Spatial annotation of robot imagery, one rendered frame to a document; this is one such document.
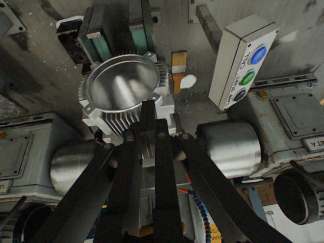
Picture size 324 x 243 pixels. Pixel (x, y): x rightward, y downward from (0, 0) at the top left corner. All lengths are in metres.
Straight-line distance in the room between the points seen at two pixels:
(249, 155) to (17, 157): 0.90
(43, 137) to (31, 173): 0.15
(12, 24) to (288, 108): 0.93
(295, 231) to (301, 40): 5.99
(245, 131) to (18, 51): 0.80
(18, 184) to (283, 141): 0.99
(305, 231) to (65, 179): 6.36
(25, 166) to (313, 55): 1.23
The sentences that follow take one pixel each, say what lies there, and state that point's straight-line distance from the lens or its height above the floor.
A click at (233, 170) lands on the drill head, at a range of 0.68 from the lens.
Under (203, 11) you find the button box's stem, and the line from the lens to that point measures 0.49.
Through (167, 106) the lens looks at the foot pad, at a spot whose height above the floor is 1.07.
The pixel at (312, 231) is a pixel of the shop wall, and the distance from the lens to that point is 6.68.
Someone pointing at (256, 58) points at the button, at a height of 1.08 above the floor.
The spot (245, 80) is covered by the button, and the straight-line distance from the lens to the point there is 0.33.
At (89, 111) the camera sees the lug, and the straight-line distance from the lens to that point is 0.33.
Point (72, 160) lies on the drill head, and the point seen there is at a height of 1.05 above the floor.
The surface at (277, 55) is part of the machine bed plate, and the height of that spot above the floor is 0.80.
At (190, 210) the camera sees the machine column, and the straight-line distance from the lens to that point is 0.92.
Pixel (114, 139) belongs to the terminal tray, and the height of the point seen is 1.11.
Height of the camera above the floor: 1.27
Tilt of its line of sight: 30 degrees down
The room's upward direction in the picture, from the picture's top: 173 degrees clockwise
